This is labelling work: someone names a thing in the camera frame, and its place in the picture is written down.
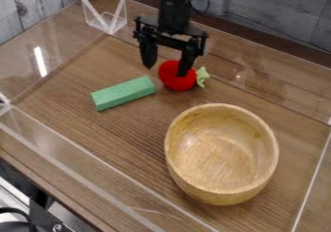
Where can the green rectangular block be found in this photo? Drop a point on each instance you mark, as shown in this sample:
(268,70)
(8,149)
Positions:
(123,92)

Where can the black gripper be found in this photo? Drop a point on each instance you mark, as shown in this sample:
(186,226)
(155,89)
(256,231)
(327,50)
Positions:
(151,35)

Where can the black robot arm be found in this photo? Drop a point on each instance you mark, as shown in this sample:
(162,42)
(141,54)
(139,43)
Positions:
(169,29)

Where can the red plush fruit green stem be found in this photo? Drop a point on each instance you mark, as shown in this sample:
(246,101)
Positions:
(181,83)

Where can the clear acrylic tray enclosure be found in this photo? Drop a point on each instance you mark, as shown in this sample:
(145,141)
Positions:
(99,159)

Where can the black bracket bottom left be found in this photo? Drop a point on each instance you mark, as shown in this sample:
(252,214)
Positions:
(44,221)

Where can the light wooden bowl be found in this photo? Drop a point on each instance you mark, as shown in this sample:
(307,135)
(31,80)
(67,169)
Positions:
(221,153)

